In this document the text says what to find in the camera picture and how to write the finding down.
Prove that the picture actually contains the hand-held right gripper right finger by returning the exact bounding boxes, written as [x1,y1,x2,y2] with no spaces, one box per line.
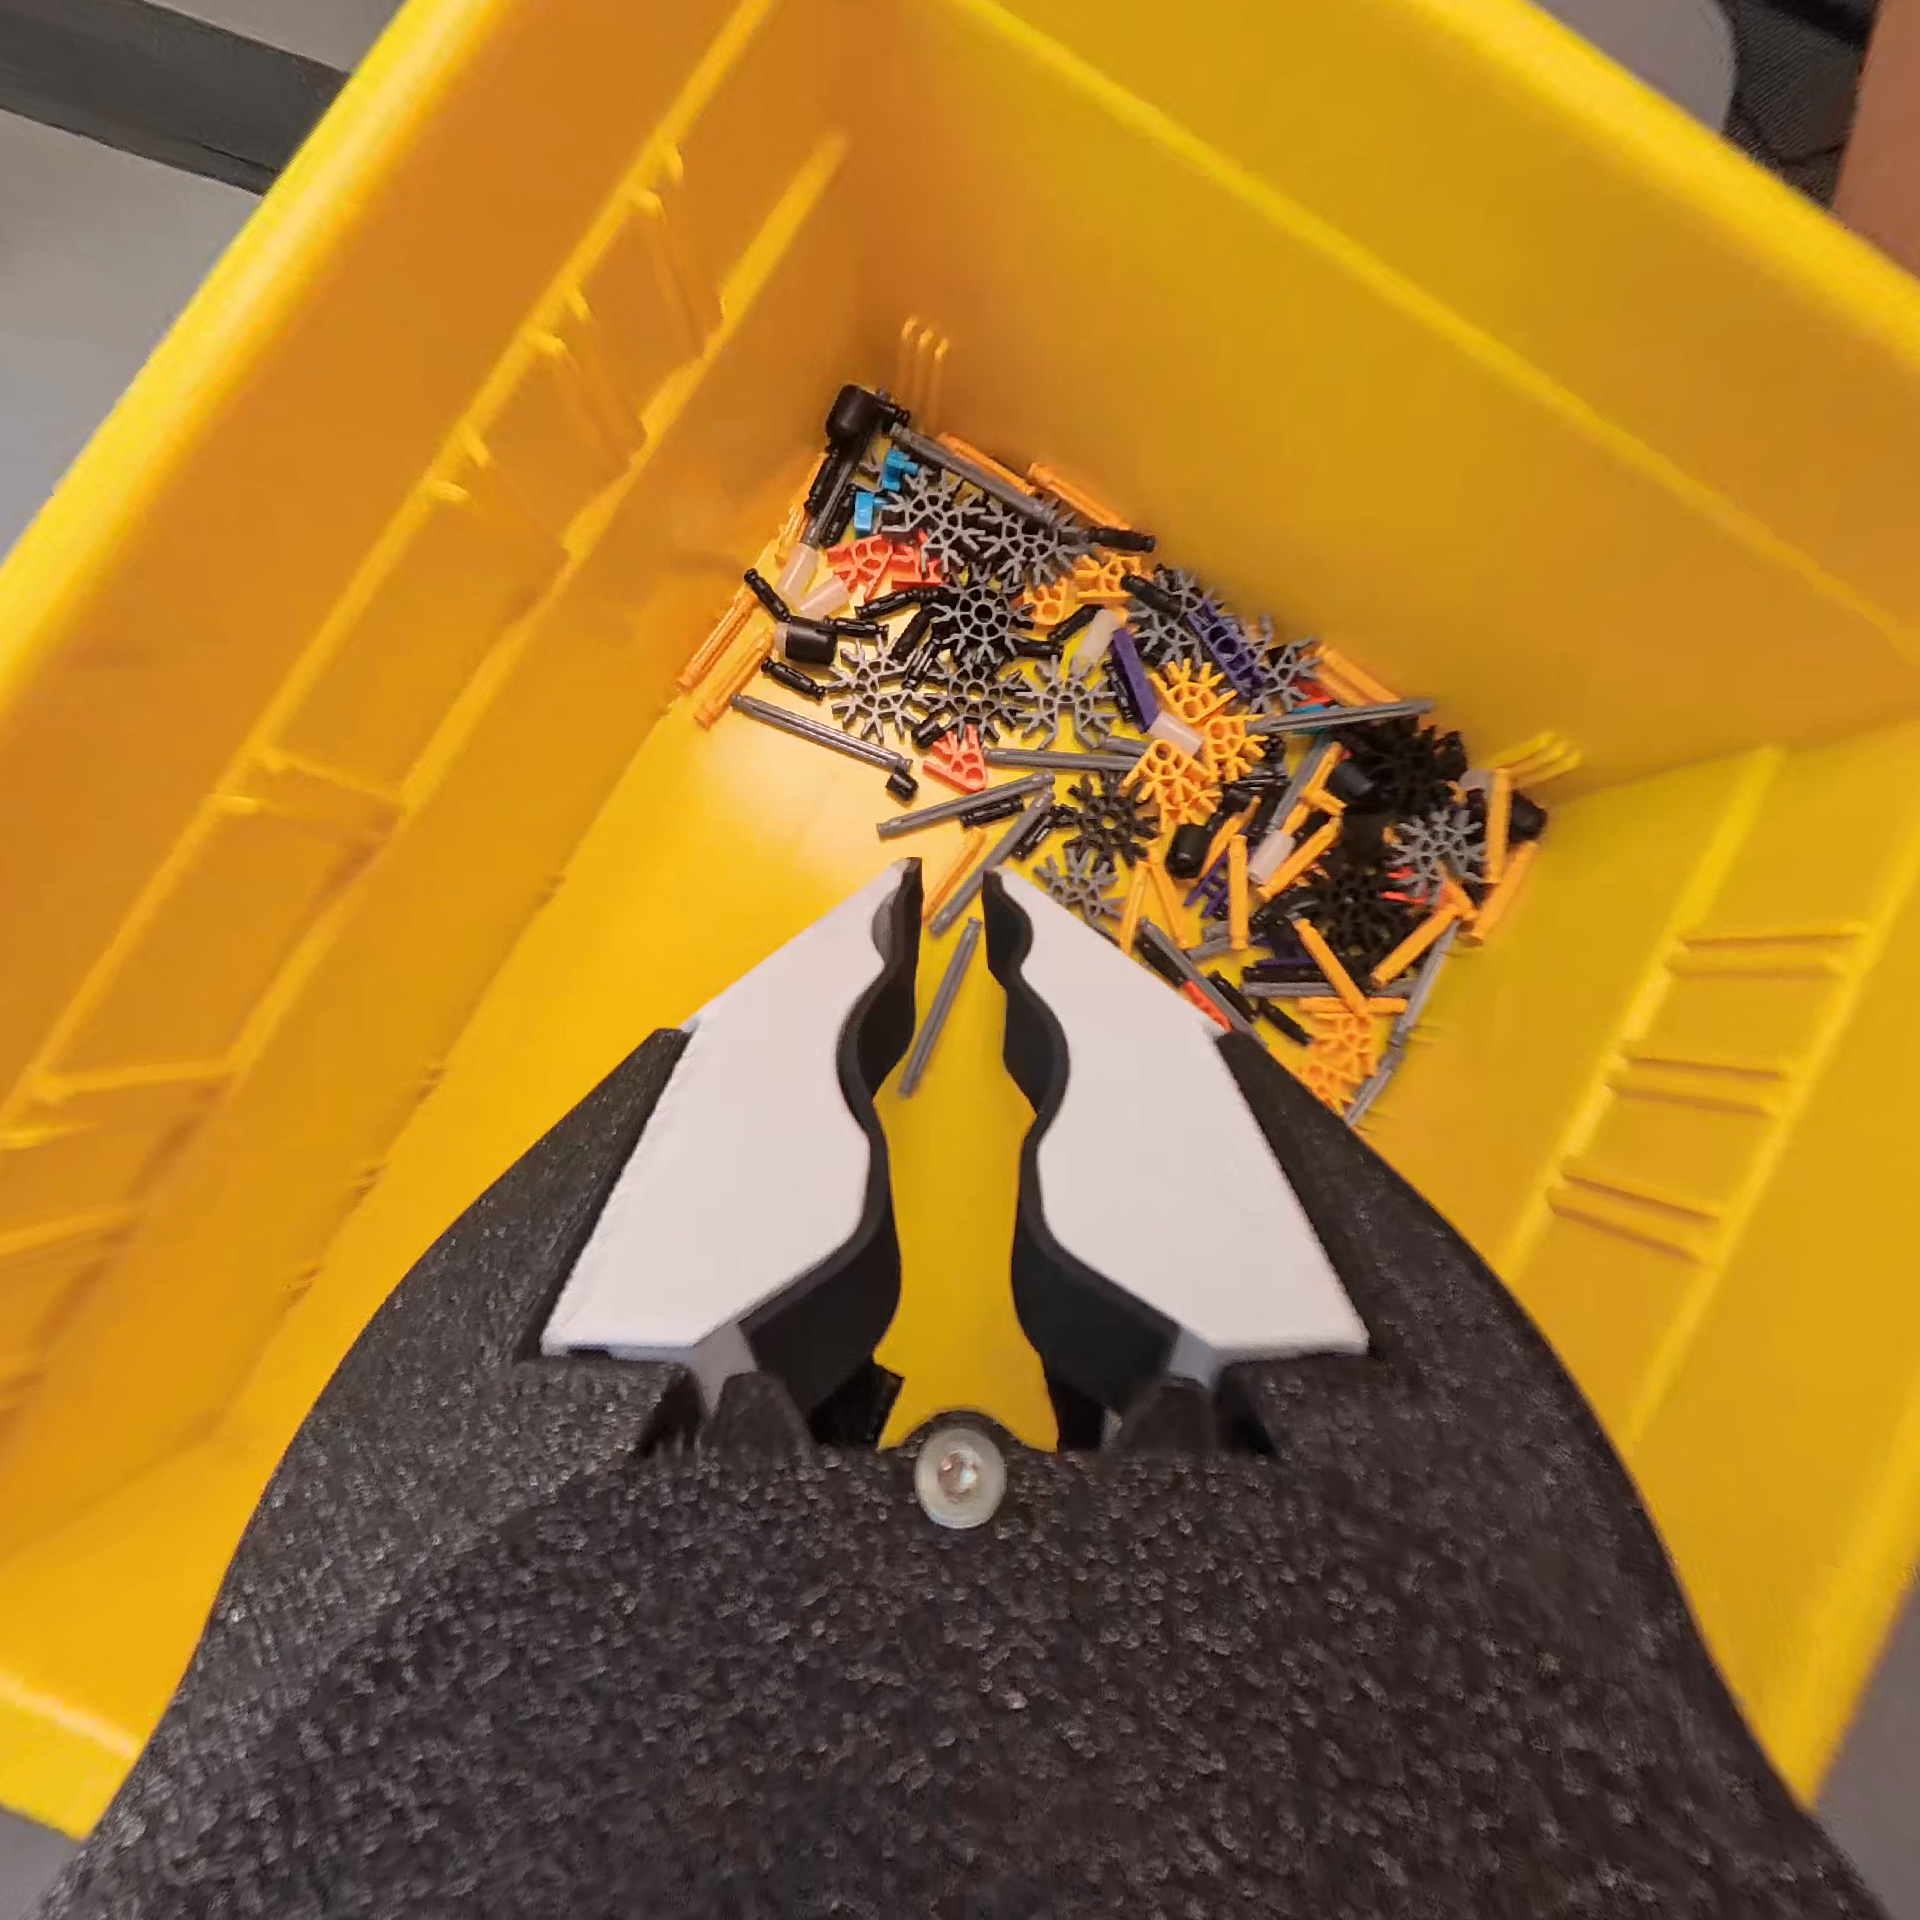
[984,865,1374,1365]

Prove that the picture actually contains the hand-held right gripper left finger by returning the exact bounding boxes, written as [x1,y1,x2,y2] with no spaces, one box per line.
[539,856,924,1365]

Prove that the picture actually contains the black and orange pieces pile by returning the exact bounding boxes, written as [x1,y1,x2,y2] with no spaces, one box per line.
[675,382,1585,1129]

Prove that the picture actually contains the yellow box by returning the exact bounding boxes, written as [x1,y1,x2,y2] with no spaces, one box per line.
[0,0,1920,1840]

